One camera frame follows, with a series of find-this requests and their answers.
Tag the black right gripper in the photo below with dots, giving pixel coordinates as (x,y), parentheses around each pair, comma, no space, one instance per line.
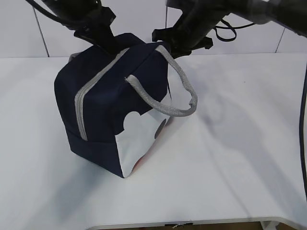
(185,38)

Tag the navy insulated lunch bag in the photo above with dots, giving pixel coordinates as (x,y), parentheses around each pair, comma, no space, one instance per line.
(113,106)

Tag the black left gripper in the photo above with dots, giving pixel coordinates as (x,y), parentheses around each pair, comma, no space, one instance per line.
(96,28)

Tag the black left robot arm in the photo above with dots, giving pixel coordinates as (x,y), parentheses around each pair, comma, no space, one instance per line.
(69,13)

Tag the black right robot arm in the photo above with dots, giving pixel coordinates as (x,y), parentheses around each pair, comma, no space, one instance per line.
(199,17)

